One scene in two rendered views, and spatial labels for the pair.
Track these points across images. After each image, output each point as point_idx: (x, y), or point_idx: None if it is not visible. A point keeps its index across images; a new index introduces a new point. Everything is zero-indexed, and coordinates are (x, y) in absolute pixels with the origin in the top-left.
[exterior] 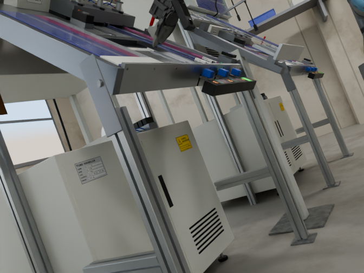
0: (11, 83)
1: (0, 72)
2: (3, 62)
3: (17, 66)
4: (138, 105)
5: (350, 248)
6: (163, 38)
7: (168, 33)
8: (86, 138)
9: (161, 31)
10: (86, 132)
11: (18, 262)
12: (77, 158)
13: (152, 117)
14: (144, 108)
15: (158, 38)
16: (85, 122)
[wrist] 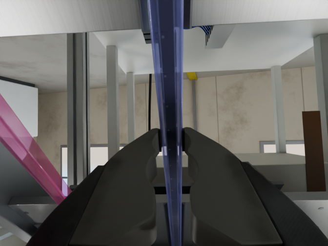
0: (256, 160)
1: (294, 167)
2: (286, 182)
3: (268, 175)
4: (89, 88)
5: None
6: (153, 157)
7: (122, 187)
8: (133, 101)
9: (241, 193)
10: (133, 107)
11: None
12: None
13: (73, 53)
14: (84, 76)
15: (210, 151)
16: (128, 120)
